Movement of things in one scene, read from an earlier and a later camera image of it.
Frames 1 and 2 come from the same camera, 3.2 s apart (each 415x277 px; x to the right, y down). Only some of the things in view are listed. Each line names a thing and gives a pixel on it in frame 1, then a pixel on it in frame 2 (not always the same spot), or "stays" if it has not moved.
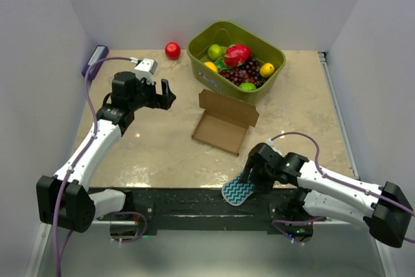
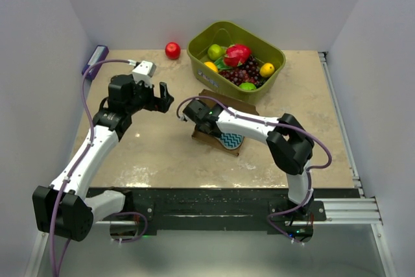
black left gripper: (164, 101) stays
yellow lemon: (266, 69) stays
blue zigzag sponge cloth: (235, 191) → (231, 141)
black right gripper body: (263, 179) → (198, 126)
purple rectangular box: (100, 52) stays
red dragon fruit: (236, 55) stays
